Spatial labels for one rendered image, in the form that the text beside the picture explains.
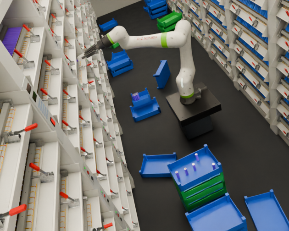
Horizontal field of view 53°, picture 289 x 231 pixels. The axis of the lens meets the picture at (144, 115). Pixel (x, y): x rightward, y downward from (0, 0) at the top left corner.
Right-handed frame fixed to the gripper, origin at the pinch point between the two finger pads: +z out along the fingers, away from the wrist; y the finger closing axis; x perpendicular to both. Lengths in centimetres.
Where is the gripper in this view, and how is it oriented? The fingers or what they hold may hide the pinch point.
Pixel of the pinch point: (81, 57)
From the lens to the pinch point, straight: 231.8
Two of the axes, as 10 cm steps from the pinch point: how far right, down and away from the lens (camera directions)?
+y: 2.0, 6.0, -7.7
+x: 4.7, 6.3, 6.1
